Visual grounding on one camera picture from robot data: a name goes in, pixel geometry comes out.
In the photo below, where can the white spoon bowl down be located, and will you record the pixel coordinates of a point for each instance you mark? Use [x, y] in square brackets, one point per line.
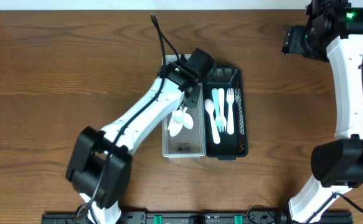
[174, 128]

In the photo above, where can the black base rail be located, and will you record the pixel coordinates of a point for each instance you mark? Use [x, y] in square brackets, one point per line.
[254, 215]

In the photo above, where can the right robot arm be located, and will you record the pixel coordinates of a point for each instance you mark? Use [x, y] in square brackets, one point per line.
[333, 34]

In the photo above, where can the white spoon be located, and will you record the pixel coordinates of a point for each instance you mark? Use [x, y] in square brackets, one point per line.
[209, 107]
[188, 122]

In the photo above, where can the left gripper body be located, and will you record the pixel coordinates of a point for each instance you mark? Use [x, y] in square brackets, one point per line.
[192, 99]

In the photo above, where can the white fork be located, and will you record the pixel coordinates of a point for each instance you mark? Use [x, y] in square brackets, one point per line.
[221, 95]
[218, 120]
[230, 100]

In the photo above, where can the clear plastic basket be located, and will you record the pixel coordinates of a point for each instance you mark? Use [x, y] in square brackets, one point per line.
[188, 142]

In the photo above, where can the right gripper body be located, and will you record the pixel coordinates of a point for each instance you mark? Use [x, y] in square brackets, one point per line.
[302, 40]

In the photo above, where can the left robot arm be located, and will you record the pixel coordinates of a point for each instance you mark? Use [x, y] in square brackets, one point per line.
[100, 166]

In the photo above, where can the white spoon sideways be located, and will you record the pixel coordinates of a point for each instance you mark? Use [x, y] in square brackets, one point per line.
[178, 115]

